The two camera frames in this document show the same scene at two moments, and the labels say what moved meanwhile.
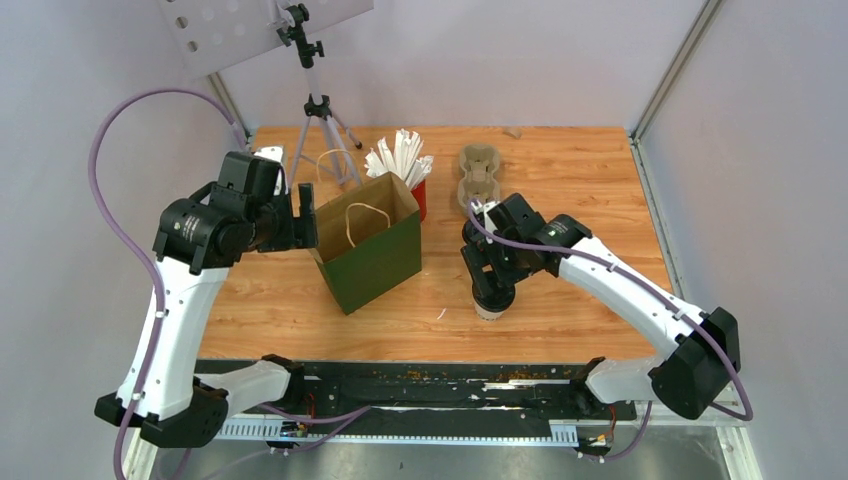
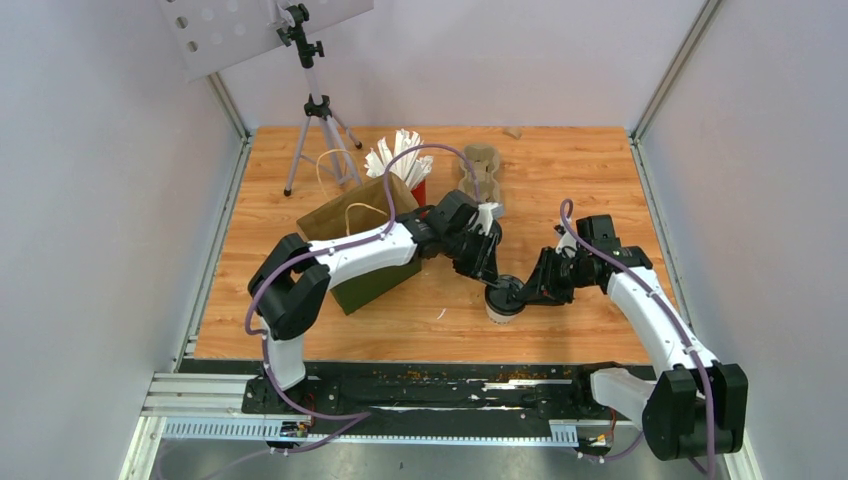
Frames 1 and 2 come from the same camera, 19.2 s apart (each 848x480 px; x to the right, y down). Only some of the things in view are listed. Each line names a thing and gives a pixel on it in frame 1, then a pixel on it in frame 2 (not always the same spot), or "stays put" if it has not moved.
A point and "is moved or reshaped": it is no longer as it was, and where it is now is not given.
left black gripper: (307, 220) to (486, 267)
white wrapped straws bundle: (406, 163) stays put
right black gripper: (479, 254) to (541, 289)
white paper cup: (489, 315) to (503, 319)
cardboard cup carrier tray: (479, 181) stays put
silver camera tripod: (320, 143) stays put
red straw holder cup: (420, 195) stays put
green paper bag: (368, 240) stays put
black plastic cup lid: (493, 295) is moved or reshaped
